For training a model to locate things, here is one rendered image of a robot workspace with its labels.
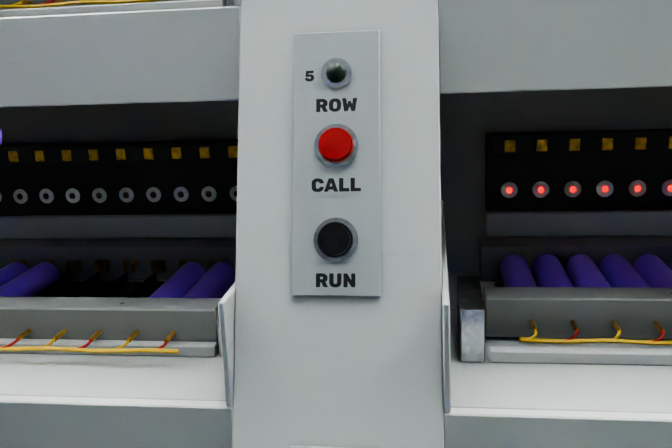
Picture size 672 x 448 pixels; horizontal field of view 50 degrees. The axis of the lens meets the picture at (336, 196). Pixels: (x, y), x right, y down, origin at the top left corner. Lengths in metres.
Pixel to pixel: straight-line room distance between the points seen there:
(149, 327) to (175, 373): 0.04
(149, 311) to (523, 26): 0.24
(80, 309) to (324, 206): 0.16
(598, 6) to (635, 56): 0.03
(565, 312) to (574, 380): 0.05
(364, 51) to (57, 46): 0.16
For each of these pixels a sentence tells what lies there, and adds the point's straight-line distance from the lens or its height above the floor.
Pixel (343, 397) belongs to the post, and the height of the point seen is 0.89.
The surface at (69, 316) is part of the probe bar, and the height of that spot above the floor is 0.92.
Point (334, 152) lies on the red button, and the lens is 0.33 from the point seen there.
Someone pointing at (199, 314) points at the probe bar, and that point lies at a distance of 0.39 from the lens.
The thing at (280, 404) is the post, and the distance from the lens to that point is 0.34.
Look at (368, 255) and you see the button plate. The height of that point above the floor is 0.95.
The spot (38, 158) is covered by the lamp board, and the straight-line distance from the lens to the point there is 0.56.
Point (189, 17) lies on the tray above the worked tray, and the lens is 0.37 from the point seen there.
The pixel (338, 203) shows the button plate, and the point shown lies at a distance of 0.33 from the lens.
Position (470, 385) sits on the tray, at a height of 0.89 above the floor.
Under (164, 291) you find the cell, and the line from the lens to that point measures 0.43.
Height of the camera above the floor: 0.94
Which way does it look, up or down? 6 degrees up
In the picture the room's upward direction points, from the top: straight up
